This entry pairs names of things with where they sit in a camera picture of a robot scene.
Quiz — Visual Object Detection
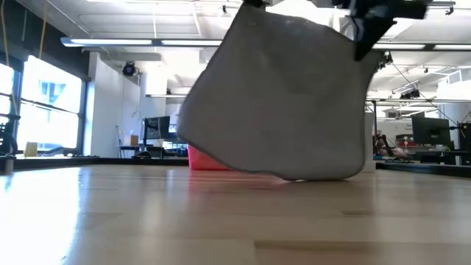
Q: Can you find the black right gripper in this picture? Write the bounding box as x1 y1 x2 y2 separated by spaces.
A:
332 0 430 62

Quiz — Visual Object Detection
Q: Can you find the grey microfiber towel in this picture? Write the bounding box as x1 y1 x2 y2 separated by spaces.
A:
176 3 383 182

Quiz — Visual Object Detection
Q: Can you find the black track spotlight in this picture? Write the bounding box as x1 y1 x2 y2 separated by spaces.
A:
400 88 422 101
378 51 394 70

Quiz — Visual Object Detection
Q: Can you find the white faceted plant pot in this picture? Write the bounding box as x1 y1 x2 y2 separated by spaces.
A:
362 112 377 173

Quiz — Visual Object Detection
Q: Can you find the black computer monitor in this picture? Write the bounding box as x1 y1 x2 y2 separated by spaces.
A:
411 116 452 149
143 116 171 141

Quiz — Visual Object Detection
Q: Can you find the long ceiling light strip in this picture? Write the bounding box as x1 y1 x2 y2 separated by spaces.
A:
60 36 471 52

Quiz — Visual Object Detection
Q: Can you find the pink plastic bin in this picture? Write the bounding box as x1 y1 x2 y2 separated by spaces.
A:
187 144 236 172

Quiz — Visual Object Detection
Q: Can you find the bright window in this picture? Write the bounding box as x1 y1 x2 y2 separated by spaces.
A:
16 54 84 149

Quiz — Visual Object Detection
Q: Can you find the round black ceiling camera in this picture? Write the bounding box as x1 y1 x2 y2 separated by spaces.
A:
121 61 138 77

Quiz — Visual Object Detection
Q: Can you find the black aluminium table frame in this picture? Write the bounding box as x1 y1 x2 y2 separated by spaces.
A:
13 156 471 178

